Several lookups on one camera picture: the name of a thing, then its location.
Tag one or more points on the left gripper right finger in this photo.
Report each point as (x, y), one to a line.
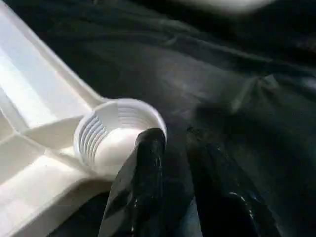
(222, 197)

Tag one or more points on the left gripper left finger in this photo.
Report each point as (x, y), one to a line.
(140, 187)

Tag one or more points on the white plastic table top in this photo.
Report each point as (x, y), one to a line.
(44, 133)

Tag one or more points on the black work mat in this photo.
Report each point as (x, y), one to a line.
(222, 74)

